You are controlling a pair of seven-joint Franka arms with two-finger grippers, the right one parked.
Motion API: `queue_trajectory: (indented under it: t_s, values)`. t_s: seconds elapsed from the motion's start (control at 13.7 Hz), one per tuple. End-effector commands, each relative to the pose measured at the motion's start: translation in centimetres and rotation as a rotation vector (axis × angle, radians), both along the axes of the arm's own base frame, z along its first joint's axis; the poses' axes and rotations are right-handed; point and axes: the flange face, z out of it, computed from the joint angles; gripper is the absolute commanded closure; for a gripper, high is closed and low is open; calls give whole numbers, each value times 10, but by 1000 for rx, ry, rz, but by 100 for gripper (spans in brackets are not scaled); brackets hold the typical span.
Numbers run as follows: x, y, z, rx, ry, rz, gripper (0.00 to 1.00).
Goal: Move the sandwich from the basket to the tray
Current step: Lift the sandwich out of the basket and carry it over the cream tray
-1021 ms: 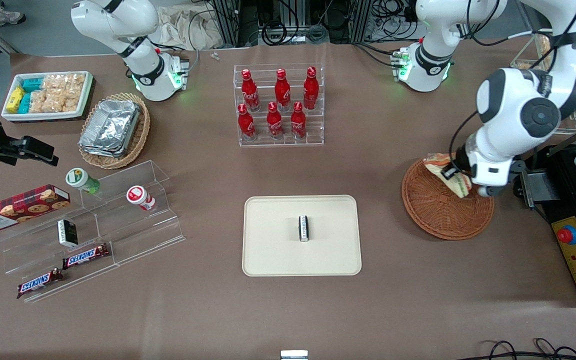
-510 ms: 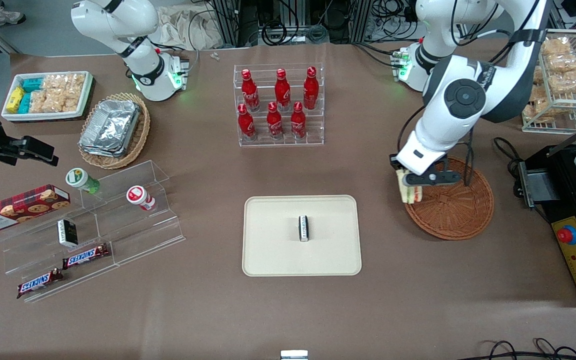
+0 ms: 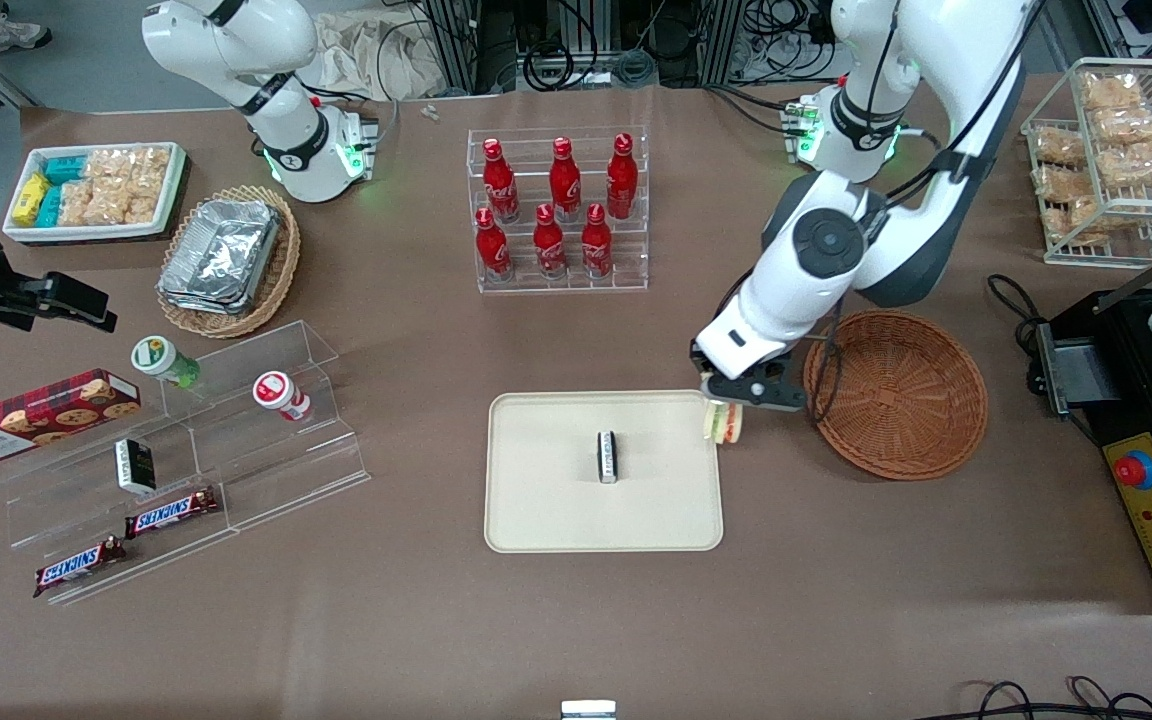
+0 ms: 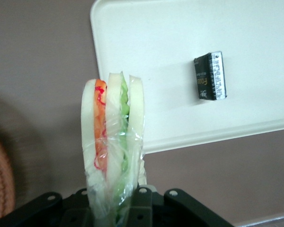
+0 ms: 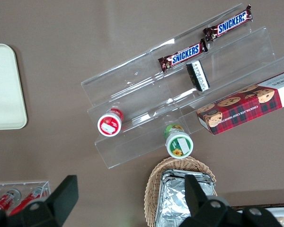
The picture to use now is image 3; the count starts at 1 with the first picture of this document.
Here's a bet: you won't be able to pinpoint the small black carton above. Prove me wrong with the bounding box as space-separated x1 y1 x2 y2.
114 437 158 495

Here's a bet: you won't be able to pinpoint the white rectangular snack tray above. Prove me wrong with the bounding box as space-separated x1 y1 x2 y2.
2 141 188 245

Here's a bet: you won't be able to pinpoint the clear acrylic stepped shelf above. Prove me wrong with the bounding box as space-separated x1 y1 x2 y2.
0 319 373 609

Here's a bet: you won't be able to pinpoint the grey shoe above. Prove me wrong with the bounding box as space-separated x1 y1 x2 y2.
0 12 53 55

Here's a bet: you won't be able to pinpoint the cream plastic tray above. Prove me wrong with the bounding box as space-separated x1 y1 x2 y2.
483 389 725 554

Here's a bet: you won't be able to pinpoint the red yogurt cup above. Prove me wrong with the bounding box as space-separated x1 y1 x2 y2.
252 370 314 423

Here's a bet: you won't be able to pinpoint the triangular sandwich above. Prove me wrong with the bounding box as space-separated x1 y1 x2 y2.
702 398 746 445

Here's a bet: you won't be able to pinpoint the black machine power cable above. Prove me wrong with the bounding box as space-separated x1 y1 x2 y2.
985 273 1049 353

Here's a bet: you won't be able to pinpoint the clear acrylic bottle rack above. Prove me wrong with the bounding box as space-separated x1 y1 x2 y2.
466 125 651 295

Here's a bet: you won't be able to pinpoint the Snickers chocolate bar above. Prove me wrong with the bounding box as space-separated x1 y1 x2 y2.
32 536 128 599
124 486 221 540

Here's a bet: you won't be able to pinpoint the brown round wicker basket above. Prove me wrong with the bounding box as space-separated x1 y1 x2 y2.
802 309 990 482

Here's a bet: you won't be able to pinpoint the red tartan cookie box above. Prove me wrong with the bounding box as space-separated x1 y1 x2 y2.
0 368 143 468

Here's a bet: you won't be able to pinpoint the stacked aluminium foil trays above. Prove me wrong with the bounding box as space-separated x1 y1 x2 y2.
157 198 283 317

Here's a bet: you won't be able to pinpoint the red cola bottle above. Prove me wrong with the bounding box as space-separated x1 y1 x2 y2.
580 202 615 281
606 132 640 222
474 206 515 284
532 203 568 281
548 136 583 224
482 138 521 224

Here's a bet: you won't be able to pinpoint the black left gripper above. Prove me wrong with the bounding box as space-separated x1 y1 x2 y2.
691 344 807 415

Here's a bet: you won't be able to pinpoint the yellow snack packet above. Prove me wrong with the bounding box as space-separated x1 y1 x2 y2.
11 172 50 227

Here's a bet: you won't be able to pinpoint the light oval wicker basket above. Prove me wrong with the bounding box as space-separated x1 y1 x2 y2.
155 184 302 340

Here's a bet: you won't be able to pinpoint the green yogurt cup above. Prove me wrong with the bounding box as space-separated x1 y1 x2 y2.
130 335 202 391

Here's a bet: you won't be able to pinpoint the bagged fried snack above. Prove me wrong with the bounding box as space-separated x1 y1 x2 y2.
1095 139 1152 189
1030 127 1088 167
1090 104 1152 145
1032 164 1098 202
1078 71 1145 110

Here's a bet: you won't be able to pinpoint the clear rice cracker packet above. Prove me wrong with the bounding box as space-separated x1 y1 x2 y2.
93 180 161 227
84 149 135 184
58 179 99 228
129 146 174 193

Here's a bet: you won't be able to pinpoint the coiled black cable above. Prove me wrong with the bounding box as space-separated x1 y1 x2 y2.
522 38 589 93

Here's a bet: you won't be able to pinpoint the black floor cables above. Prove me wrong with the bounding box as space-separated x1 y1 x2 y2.
940 676 1152 720

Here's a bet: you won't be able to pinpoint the crumpled beige cloth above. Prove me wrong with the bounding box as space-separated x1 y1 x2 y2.
308 8 449 102

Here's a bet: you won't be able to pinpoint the aluminium frame post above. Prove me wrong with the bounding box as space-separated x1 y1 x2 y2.
424 0 499 97

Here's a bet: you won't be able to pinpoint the black sealing machine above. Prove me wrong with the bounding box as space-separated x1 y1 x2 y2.
1046 228 1152 453

